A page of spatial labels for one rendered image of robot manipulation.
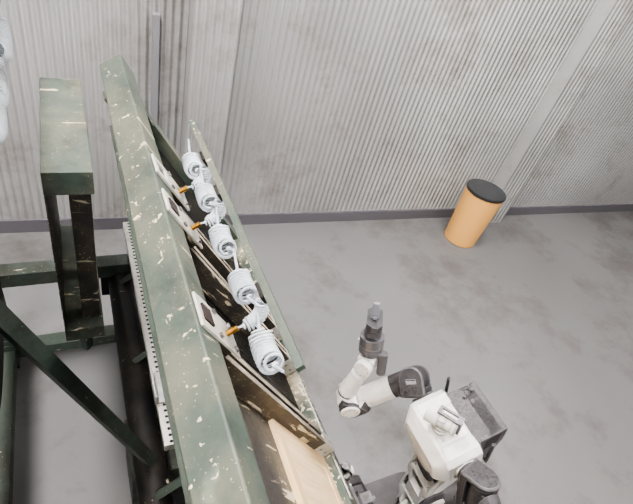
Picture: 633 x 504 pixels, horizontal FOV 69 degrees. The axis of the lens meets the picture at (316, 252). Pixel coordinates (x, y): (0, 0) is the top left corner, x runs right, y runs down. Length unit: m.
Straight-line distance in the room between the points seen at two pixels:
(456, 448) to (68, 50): 3.12
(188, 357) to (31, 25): 2.79
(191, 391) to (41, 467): 2.14
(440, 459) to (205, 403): 1.04
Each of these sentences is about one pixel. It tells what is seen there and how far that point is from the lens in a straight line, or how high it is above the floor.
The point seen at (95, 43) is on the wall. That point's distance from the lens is 3.52.
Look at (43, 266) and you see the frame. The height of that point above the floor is 0.79.
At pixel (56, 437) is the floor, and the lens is 3.13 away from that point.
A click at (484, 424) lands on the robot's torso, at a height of 1.40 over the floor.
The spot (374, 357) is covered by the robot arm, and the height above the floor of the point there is 1.45.
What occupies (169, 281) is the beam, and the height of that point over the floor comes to 1.91.
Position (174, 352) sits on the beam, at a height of 1.89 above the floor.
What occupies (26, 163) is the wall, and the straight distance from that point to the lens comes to 3.95.
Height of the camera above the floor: 2.73
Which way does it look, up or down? 39 degrees down
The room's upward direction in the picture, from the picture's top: 18 degrees clockwise
